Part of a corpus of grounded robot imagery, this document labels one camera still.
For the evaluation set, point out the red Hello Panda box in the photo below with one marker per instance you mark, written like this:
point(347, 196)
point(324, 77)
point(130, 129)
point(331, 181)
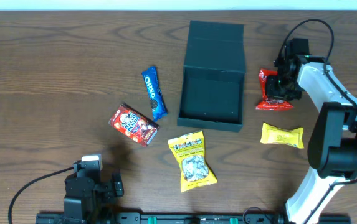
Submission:
point(134, 125)

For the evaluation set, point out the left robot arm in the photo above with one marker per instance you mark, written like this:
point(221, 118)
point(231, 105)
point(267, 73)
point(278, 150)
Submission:
point(87, 209)

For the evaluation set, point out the blue Oreo cookie pack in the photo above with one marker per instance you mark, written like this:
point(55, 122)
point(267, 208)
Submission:
point(158, 107)

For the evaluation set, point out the small yellow snack packet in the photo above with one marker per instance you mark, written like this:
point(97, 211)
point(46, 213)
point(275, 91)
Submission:
point(275, 135)

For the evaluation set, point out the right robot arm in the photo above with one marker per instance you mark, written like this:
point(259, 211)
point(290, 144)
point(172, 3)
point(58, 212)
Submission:
point(332, 148)

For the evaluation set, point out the red Hacks candy bag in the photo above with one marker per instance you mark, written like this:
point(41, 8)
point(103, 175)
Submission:
point(268, 103)

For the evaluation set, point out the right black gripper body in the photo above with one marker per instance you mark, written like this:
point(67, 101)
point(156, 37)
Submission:
point(271, 87)

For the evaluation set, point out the yellow Hacks candy bag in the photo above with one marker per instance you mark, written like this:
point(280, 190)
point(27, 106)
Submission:
point(189, 152)

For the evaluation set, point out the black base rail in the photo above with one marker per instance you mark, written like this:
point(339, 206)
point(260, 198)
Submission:
point(136, 218)

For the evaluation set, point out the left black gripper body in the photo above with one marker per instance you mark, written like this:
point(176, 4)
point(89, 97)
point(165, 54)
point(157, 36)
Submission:
point(111, 189)

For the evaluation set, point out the black open gift box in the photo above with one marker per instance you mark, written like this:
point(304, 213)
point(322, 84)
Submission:
point(214, 71)

